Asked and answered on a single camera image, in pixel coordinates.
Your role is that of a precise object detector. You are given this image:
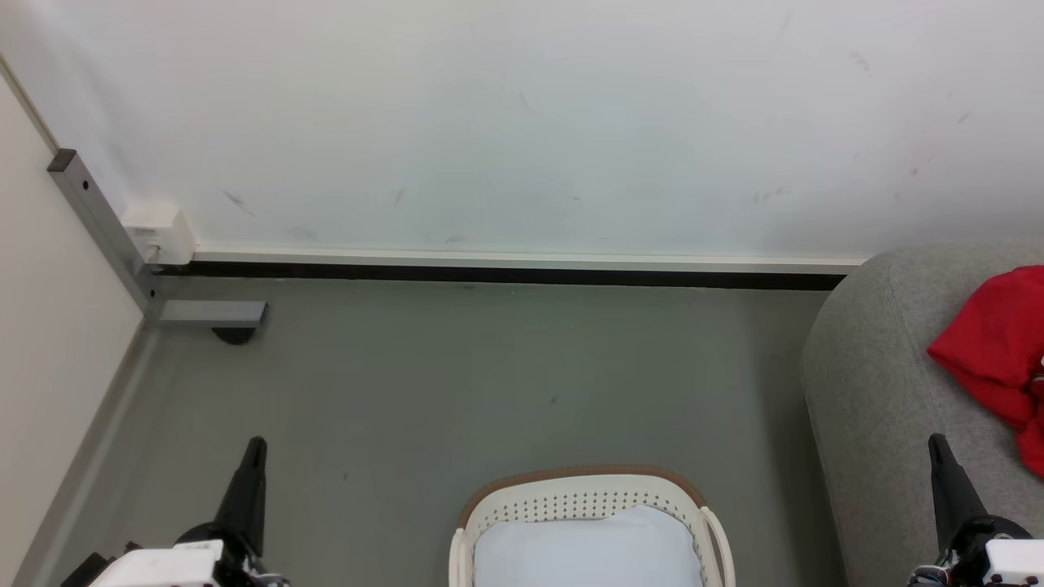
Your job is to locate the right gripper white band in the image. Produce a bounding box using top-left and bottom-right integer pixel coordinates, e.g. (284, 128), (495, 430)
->
(909, 433), (1044, 587)

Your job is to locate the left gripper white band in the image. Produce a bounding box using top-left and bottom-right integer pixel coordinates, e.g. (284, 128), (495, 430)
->
(88, 435), (288, 587)

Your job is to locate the plain red garment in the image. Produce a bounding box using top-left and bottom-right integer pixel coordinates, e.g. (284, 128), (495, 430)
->
(927, 265), (1044, 433)

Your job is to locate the white perforated laundry basket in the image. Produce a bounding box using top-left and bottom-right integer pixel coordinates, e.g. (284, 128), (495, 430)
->
(449, 465), (736, 587)

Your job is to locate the white clothing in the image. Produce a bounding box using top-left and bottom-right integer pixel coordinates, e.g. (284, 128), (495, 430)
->
(473, 504), (705, 587)

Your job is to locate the grey fabric sofa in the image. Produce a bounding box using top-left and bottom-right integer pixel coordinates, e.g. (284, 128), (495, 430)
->
(801, 241), (1044, 587)

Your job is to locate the white and black baseboard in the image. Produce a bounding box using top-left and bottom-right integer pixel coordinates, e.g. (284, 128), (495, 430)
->
(150, 247), (868, 293)

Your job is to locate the white wall socket box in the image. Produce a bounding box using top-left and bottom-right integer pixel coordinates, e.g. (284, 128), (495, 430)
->
(121, 202), (197, 267)

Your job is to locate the grey metal frame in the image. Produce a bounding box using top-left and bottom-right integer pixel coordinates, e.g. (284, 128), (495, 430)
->
(46, 148), (269, 330)

